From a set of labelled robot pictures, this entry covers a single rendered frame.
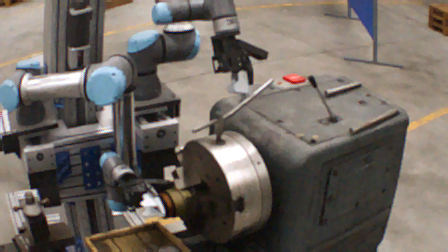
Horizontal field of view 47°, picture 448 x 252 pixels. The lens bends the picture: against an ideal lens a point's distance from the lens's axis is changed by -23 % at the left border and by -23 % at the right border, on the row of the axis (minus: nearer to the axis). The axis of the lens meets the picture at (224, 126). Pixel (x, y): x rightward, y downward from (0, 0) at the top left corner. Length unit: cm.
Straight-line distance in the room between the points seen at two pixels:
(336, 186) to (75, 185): 98
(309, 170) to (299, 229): 20
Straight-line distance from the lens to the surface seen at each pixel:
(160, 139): 219
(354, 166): 191
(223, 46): 182
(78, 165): 228
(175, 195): 177
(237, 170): 173
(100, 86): 180
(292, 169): 173
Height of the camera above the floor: 202
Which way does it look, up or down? 25 degrees down
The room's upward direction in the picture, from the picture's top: 2 degrees clockwise
